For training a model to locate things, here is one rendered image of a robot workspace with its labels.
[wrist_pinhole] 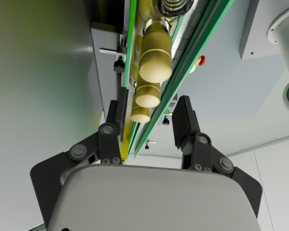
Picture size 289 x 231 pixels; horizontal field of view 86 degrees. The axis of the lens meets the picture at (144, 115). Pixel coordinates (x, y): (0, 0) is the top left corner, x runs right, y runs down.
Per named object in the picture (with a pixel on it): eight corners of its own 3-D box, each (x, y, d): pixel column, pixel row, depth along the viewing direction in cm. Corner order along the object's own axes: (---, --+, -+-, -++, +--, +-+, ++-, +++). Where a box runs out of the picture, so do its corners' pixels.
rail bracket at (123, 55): (104, 22, 41) (94, 59, 35) (130, 27, 42) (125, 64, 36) (105, 35, 44) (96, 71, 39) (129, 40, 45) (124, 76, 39)
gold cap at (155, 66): (143, 26, 16) (140, 57, 14) (176, 32, 16) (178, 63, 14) (139, 53, 19) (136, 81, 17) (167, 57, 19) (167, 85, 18)
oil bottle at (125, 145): (122, 134, 120) (117, 172, 108) (130, 134, 121) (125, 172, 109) (122, 135, 125) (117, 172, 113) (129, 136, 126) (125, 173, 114)
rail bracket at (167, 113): (164, 95, 70) (164, 122, 64) (180, 97, 71) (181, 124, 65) (162, 99, 73) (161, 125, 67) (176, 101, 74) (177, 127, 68)
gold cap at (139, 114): (133, 90, 26) (130, 113, 24) (153, 93, 27) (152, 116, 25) (131, 101, 29) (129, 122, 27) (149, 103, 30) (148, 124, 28)
